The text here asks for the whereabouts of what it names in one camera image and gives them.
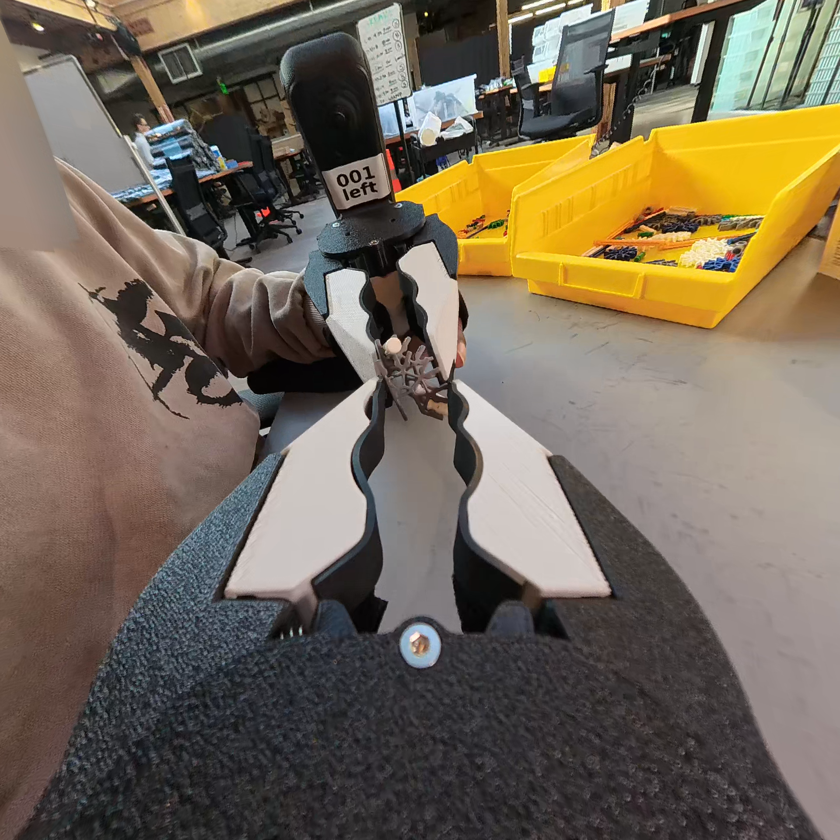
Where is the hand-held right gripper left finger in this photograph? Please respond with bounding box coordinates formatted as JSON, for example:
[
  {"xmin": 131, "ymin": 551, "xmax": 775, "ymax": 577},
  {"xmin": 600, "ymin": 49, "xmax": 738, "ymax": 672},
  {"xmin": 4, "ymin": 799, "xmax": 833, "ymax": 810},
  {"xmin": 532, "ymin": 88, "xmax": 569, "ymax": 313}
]
[{"xmin": 224, "ymin": 378, "xmax": 388, "ymax": 633}]

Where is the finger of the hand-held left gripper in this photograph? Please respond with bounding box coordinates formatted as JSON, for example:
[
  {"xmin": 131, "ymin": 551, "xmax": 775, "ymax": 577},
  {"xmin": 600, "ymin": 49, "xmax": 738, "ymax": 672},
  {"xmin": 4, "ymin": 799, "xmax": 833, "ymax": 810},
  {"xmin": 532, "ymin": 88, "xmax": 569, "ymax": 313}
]
[
  {"xmin": 325, "ymin": 266, "xmax": 389, "ymax": 385},
  {"xmin": 397, "ymin": 241, "xmax": 460, "ymax": 383}
]

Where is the sign board on stand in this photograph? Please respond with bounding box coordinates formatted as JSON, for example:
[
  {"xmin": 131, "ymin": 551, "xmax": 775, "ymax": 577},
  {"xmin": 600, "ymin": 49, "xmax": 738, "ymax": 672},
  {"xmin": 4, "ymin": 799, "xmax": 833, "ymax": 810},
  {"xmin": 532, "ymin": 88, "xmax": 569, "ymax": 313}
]
[{"xmin": 356, "ymin": 3, "xmax": 416, "ymax": 191}]

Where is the large whiteboard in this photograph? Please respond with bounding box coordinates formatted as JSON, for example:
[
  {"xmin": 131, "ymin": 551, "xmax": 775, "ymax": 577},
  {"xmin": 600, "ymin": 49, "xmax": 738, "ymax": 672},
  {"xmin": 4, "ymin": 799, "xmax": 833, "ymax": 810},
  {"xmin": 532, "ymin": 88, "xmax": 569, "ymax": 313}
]
[{"xmin": 23, "ymin": 56, "xmax": 188, "ymax": 237}]

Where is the person's left forearm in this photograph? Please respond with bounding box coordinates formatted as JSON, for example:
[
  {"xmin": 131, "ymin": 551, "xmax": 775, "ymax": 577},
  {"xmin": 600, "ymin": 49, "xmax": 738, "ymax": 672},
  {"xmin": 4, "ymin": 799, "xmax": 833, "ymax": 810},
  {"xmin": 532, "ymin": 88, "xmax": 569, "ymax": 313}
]
[{"xmin": 167, "ymin": 233, "xmax": 339, "ymax": 380}]

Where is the small yellow plastic bin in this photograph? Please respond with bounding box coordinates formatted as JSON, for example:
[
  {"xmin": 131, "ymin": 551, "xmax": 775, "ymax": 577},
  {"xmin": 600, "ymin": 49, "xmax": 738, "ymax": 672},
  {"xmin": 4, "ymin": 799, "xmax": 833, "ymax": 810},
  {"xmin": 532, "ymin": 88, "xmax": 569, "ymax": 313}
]
[{"xmin": 394, "ymin": 134, "xmax": 596, "ymax": 278}]

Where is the clear plastic container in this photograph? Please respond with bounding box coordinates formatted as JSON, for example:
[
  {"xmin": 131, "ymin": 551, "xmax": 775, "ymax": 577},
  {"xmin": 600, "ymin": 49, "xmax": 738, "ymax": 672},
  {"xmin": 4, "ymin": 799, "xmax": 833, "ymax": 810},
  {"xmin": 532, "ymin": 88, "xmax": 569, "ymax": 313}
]
[{"xmin": 407, "ymin": 74, "xmax": 478, "ymax": 129}]

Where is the large yellow plastic bin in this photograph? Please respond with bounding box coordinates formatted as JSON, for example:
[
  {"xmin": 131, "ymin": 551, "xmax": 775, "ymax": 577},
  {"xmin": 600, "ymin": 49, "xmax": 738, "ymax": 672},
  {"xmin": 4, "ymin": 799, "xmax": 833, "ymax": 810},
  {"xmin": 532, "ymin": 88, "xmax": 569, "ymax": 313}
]
[{"xmin": 508, "ymin": 104, "xmax": 840, "ymax": 329}]

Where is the wooden work table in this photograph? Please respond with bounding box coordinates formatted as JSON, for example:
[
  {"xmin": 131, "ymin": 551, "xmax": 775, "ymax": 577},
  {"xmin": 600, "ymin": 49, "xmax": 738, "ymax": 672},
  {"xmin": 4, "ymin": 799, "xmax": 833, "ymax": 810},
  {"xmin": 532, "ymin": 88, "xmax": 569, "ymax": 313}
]
[{"xmin": 112, "ymin": 161, "xmax": 253, "ymax": 210}]

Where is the wall air vent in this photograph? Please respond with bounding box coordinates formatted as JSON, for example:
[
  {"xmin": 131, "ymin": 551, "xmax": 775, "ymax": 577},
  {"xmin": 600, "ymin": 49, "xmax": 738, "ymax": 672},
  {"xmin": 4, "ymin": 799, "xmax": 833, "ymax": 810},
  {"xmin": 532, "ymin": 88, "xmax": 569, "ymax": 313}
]
[{"xmin": 157, "ymin": 42, "xmax": 203, "ymax": 85}]

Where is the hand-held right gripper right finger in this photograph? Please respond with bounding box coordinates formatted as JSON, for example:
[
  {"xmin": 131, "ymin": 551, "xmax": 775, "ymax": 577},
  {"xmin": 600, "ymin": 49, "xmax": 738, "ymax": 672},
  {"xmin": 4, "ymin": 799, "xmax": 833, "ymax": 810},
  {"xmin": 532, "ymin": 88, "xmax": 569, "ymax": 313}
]
[{"xmin": 448, "ymin": 378, "xmax": 613, "ymax": 633}]

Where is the printed toy set box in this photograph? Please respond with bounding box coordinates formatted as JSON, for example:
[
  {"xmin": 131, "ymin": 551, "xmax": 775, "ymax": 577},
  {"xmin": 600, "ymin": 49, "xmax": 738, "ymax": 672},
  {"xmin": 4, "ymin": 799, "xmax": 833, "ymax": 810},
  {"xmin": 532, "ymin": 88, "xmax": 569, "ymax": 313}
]
[{"xmin": 817, "ymin": 203, "xmax": 840, "ymax": 280}]

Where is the pile of blue folded cloth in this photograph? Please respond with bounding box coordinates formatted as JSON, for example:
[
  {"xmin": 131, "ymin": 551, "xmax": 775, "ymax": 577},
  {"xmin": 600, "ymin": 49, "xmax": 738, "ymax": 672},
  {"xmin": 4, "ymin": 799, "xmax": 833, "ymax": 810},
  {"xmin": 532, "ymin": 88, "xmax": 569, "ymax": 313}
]
[{"xmin": 144, "ymin": 118, "xmax": 221, "ymax": 165}]

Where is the black office chair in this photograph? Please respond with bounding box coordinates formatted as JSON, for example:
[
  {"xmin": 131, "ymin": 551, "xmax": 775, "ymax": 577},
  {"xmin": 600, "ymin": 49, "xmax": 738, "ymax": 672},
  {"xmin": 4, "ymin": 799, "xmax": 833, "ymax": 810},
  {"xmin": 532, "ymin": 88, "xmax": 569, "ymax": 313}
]
[
  {"xmin": 525, "ymin": 10, "xmax": 616, "ymax": 142},
  {"xmin": 233, "ymin": 134, "xmax": 304, "ymax": 253},
  {"xmin": 164, "ymin": 154, "xmax": 231, "ymax": 260}
]

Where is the wooden post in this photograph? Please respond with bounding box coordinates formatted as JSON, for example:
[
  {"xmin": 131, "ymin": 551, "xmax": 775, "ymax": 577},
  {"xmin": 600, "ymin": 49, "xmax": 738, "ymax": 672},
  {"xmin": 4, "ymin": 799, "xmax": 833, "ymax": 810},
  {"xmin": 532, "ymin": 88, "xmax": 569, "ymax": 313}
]
[{"xmin": 495, "ymin": 0, "xmax": 513, "ymax": 80}]

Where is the person's beige sweatshirt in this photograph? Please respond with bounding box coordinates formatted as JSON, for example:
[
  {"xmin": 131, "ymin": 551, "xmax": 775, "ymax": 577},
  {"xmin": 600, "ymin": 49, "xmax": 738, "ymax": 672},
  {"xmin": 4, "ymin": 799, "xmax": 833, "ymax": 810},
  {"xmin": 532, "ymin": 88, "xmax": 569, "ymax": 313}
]
[{"xmin": 0, "ymin": 154, "xmax": 263, "ymax": 837}]

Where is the long black frame table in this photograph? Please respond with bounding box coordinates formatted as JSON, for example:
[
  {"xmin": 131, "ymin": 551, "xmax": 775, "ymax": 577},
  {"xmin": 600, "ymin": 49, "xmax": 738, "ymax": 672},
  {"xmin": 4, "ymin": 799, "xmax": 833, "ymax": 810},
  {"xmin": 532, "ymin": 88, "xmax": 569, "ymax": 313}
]
[{"xmin": 607, "ymin": 0, "xmax": 772, "ymax": 142}]

